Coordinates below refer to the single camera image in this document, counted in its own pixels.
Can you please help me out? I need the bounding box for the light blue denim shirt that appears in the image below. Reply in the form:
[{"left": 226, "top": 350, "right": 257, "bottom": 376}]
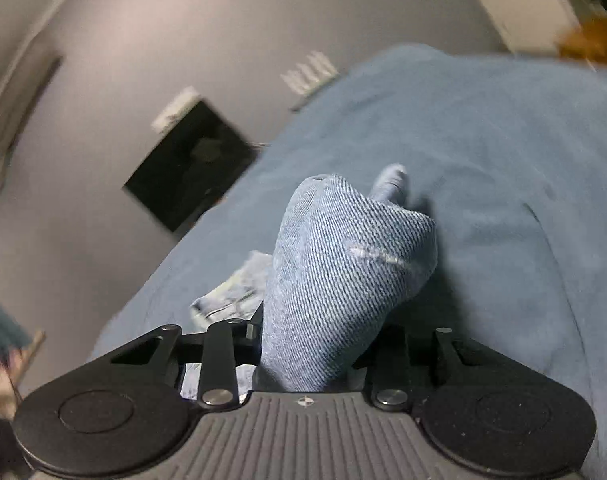
[{"left": 191, "top": 165, "right": 438, "bottom": 391}]

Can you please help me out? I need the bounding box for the wooden shelf with clutter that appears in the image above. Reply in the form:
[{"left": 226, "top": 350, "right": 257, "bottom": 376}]
[{"left": 0, "top": 330, "right": 46, "bottom": 420}]

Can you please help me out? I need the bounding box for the teal window curtain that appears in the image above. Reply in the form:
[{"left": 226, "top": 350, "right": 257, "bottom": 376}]
[{"left": 0, "top": 288, "right": 33, "bottom": 361}]

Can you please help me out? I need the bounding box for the blue fleece bed blanket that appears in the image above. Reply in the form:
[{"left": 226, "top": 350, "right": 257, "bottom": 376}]
[{"left": 93, "top": 46, "right": 607, "bottom": 479}]

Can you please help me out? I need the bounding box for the white box above television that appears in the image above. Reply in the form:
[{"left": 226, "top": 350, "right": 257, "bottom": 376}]
[{"left": 151, "top": 86, "right": 200, "bottom": 134}]

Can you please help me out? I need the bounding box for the white wifi router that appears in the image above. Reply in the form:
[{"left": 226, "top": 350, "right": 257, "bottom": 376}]
[{"left": 281, "top": 51, "right": 340, "bottom": 98}]

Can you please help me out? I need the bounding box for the black wall television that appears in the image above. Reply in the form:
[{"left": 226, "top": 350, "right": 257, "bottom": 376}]
[{"left": 124, "top": 101, "right": 258, "bottom": 233}]

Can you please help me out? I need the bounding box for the white door frame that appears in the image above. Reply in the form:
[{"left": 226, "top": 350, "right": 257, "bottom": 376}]
[{"left": 478, "top": 0, "right": 579, "bottom": 54}]

